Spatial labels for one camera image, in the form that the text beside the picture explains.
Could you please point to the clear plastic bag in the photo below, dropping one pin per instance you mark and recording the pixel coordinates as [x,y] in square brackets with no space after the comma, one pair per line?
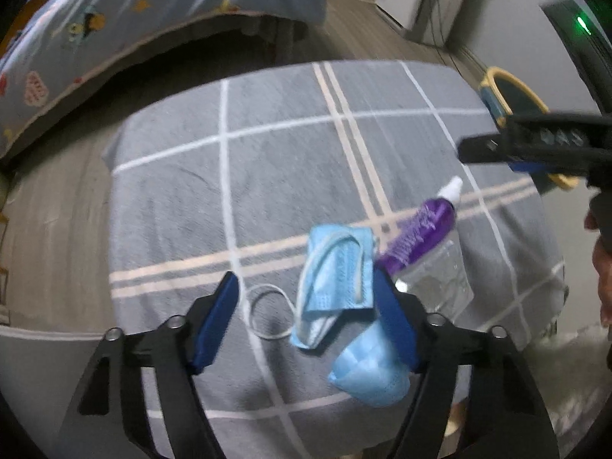
[440,282]

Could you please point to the blue printed duvet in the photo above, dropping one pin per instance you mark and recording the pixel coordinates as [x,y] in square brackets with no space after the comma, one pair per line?
[143,9]

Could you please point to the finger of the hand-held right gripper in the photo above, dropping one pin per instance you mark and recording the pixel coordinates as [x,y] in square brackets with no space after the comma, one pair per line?
[530,167]
[483,149]

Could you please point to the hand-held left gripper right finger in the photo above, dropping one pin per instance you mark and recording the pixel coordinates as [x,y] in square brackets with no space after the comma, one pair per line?
[397,325]

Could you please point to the purple bottle with white cap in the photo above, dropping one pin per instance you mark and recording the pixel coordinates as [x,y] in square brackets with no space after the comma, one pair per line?
[420,229]

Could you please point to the white fluffy rug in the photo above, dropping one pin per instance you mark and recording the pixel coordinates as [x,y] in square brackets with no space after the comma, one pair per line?
[578,368]

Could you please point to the grey plaid blanket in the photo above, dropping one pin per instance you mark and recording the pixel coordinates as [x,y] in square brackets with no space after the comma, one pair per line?
[287,153]

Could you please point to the yellow rimmed blue trash bin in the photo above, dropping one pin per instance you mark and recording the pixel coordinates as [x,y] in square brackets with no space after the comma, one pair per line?
[516,95]

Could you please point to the person's right hand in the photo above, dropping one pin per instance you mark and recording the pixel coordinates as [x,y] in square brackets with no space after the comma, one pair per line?
[605,282]

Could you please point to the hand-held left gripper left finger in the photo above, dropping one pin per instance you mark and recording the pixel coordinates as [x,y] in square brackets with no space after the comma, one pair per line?
[215,325]

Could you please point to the blue face mask with loops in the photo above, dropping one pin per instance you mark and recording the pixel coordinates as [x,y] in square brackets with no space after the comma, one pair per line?
[339,267]

